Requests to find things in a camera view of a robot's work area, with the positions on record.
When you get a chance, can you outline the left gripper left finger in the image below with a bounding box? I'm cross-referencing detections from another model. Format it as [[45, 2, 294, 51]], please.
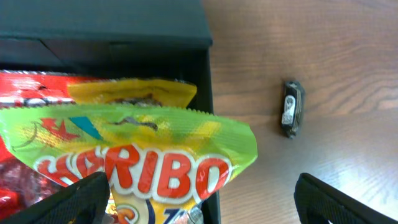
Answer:
[[1, 172, 110, 224]]

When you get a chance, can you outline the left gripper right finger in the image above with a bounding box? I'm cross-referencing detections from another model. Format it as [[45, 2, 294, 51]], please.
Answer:
[[294, 173, 397, 224]]

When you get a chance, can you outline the green gummy candy bag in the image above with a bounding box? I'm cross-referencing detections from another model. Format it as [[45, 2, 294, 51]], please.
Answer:
[[1, 104, 257, 223]]

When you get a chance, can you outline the yellow Hacks candy bag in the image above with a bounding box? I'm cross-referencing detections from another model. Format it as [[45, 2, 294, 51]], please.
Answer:
[[68, 78, 197, 108]]

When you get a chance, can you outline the dark green box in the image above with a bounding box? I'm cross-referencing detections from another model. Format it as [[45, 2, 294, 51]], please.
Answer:
[[1, 0, 221, 223]]

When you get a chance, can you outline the red snack bag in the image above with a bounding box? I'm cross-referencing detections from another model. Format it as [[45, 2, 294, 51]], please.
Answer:
[[1, 70, 90, 220]]

